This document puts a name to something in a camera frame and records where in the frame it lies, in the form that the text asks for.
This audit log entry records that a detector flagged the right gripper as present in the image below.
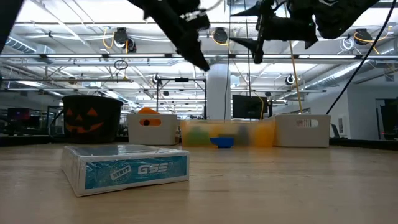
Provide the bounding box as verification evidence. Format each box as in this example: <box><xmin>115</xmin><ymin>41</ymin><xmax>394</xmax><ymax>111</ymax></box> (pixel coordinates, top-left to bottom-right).
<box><xmin>229</xmin><ymin>0</ymin><xmax>320</xmax><ymax>65</ymax></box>

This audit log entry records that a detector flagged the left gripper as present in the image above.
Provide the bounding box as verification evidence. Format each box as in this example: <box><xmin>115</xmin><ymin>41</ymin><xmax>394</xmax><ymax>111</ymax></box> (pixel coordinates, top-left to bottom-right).
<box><xmin>142</xmin><ymin>0</ymin><xmax>211</xmax><ymax>73</ymax></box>

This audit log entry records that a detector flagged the orange foam die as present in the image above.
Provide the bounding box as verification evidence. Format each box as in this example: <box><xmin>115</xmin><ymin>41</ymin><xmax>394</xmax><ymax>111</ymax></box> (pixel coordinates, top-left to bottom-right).
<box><xmin>137</xmin><ymin>106</ymin><xmax>162</xmax><ymax>127</ymax></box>

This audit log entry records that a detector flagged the bright green two-stud block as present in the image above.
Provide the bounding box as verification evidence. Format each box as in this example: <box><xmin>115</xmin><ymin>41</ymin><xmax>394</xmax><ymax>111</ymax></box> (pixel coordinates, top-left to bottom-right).
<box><xmin>185</xmin><ymin>126</ymin><xmax>211</xmax><ymax>147</ymax></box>

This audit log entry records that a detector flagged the orange-yellow single-stud block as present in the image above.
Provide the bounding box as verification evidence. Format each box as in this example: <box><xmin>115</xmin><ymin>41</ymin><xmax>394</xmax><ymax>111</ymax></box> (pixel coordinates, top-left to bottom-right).
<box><xmin>253</xmin><ymin>122</ymin><xmax>276</xmax><ymax>148</ymax></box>

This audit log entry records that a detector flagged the teal card deck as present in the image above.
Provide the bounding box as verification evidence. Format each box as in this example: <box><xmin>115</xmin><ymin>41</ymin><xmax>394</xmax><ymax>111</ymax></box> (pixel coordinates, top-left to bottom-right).
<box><xmin>60</xmin><ymin>144</ymin><xmax>191</xmax><ymax>198</ymax></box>

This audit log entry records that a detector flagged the black computer monitor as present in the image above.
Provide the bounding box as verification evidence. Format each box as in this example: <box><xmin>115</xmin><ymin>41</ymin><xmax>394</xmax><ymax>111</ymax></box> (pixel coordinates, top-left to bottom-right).
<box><xmin>231</xmin><ymin>95</ymin><xmax>269</xmax><ymax>120</ymax></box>
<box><xmin>375</xmin><ymin>98</ymin><xmax>398</xmax><ymax>141</ymax></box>
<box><xmin>7</xmin><ymin>108</ymin><xmax>31</xmax><ymax>122</ymax></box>

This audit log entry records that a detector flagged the clear yellow bin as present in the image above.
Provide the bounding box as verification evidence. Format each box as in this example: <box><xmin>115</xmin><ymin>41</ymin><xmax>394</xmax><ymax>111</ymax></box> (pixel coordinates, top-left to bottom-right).
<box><xmin>180</xmin><ymin>119</ymin><xmax>277</xmax><ymax>148</ymax></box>

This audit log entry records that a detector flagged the grey plastic bin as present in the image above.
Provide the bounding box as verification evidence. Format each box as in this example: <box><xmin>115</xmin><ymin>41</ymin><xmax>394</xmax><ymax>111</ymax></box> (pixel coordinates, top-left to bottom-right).
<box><xmin>127</xmin><ymin>113</ymin><xmax>179</xmax><ymax>146</ymax></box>
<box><xmin>272</xmin><ymin>114</ymin><xmax>331</xmax><ymax>149</ymax></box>

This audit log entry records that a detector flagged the dark blue toy block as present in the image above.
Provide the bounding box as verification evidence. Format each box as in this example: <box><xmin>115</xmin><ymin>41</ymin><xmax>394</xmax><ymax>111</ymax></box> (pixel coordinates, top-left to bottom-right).
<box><xmin>209</xmin><ymin>136</ymin><xmax>235</xmax><ymax>149</ymax></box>

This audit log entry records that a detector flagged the black pumpkin-face bucket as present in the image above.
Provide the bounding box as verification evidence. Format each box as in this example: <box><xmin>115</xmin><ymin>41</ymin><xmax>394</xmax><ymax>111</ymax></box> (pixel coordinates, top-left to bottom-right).
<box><xmin>61</xmin><ymin>95</ymin><xmax>124</xmax><ymax>144</ymax></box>

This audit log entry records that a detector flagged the black stand frame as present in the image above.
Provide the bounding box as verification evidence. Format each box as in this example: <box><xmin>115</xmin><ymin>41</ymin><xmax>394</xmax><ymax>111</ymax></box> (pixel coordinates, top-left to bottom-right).
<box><xmin>156</xmin><ymin>77</ymin><xmax>208</xmax><ymax>121</ymax></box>

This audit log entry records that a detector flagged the yellow cable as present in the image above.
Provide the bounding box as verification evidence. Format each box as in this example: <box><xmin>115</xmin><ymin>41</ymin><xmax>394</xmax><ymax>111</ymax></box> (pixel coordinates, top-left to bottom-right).
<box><xmin>284</xmin><ymin>0</ymin><xmax>305</xmax><ymax>115</ymax></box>

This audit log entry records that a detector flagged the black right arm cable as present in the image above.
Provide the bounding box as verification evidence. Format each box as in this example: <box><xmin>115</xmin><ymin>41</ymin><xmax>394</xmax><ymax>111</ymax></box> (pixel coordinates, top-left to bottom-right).
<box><xmin>325</xmin><ymin>0</ymin><xmax>398</xmax><ymax>116</ymax></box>

